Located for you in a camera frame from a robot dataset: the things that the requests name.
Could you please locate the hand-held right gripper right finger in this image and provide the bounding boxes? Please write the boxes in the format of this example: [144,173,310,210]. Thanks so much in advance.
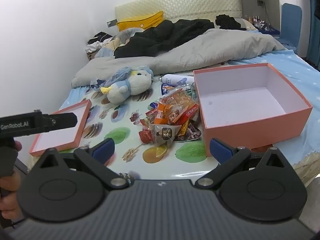
[195,138,295,190]

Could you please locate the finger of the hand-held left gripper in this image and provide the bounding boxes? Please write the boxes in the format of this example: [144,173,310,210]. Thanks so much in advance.
[49,112,78,132]

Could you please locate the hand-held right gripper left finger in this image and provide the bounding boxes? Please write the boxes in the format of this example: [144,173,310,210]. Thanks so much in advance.
[29,138,128,190]

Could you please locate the pink cardboard box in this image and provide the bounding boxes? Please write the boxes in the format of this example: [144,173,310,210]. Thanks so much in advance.
[193,63,313,157]

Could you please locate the pile of snack packets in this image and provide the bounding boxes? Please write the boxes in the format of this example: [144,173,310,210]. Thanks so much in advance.
[139,83,202,145]

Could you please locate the person's left hand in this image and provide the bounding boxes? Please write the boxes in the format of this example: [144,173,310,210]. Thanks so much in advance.
[0,141,22,221]

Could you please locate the pink box lid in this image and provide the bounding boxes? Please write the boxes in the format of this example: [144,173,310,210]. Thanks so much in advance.
[29,99,92,157]

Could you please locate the fruit print mat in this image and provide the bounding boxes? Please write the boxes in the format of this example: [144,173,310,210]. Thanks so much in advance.
[57,74,225,180]

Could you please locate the brown cardboard box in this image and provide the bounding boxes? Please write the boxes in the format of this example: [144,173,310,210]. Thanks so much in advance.
[86,49,101,61]

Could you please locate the penguin plush toy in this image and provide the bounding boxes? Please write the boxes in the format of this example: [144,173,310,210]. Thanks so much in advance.
[91,66,154,104]

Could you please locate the white spray bottle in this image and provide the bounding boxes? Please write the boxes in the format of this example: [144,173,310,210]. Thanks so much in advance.
[159,74,195,86]

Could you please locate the heap of mixed clothes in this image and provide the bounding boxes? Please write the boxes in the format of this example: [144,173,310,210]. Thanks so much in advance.
[87,32,114,53]

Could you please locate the beige fringed cloth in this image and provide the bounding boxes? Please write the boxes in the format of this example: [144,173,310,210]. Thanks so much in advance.
[292,151,320,180]

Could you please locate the grey blanket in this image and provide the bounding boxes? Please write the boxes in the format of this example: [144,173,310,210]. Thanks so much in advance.
[72,28,288,88]

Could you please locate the light blue bed sheet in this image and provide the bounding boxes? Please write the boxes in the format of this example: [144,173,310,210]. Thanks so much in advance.
[60,47,320,160]

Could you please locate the black clothing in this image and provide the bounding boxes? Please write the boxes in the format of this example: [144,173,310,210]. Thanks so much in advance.
[114,19,215,58]

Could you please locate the yellow pillow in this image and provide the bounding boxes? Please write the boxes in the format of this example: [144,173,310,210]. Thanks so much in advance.
[116,11,164,32]

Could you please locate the black garment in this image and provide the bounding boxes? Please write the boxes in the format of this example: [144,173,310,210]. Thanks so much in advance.
[215,14,247,30]

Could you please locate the white pillow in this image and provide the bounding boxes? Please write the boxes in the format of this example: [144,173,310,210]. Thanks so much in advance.
[232,17,260,32]

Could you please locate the row of cosmetic bottles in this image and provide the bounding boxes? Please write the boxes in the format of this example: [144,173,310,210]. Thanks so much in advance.
[244,15,280,34]

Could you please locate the blue chair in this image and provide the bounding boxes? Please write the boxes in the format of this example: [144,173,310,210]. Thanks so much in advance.
[277,3,303,53]

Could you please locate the cream padded headboard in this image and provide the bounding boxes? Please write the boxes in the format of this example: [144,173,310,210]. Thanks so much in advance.
[114,0,243,23]

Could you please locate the blue curtain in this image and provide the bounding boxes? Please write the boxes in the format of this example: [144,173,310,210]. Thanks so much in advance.
[306,0,320,68]

